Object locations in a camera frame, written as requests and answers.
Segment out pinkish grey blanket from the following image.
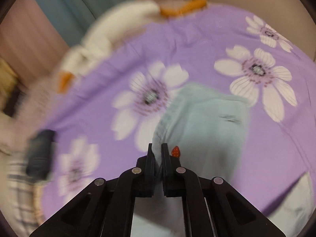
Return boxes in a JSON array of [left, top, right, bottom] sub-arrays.
[[1, 76, 58, 155]]

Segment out light blue strawberry denim pants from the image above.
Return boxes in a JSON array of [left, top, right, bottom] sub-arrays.
[[136, 83, 315, 236]]

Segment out purple floral bed sheet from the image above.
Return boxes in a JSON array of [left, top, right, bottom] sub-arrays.
[[42, 5, 315, 217]]

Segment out grey plaid pillow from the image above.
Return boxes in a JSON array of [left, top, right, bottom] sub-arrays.
[[4, 158, 45, 236]]

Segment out white goose plush toy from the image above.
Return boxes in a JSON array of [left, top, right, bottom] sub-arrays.
[[57, 0, 207, 94]]

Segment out dark folded jeans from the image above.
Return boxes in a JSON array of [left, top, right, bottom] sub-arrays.
[[26, 129, 56, 182]]

